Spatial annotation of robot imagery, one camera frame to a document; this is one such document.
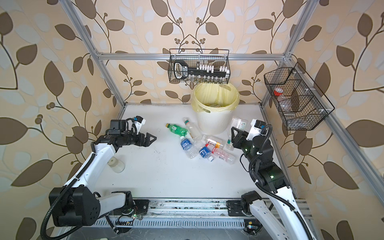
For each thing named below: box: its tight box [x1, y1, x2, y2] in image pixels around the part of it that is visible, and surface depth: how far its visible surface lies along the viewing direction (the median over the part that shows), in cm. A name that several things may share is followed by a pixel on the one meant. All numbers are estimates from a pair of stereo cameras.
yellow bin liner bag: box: [191, 83, 241, 113], surface depth 98 cm
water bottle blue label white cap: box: [180, 135, 198, 159], surface depth 94 cm
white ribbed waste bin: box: [196, 109, 235, 135], surface depth 93 cm
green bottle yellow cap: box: [165, 123, 188, 137], surface depth 101 cm
